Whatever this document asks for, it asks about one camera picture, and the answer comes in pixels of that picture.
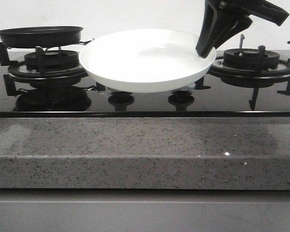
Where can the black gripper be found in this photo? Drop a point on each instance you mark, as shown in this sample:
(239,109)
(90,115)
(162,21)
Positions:
(218,26)

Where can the white round plate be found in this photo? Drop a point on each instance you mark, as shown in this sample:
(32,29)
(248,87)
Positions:
(145,60)

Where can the black frying pan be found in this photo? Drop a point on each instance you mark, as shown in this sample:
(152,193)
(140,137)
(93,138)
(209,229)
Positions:
(44,36)

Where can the black right gas burner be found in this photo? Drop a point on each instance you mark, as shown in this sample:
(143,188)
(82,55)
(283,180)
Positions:
(251,58)

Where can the black gas burner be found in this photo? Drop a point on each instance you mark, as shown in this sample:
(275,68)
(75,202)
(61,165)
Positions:
(53,67)
(251,58)

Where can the silver right stove knob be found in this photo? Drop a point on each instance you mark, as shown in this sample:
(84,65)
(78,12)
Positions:
(186,88)

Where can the silver stove knob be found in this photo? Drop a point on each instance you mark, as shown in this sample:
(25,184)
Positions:
(113,90)
(186,88)

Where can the silver left stove knob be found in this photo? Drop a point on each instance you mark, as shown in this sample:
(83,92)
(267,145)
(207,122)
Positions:
(113,90)

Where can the black left gas burner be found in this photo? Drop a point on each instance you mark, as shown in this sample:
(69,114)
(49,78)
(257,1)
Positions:
(53,67)

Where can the black left pan support grate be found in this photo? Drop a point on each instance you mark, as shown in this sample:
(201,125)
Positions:
(45,89)

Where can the black glass cooktop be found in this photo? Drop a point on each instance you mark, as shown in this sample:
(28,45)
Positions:
(212,97)

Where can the silver wire pan stand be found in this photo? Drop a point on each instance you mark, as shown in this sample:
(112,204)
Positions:
(59,47)

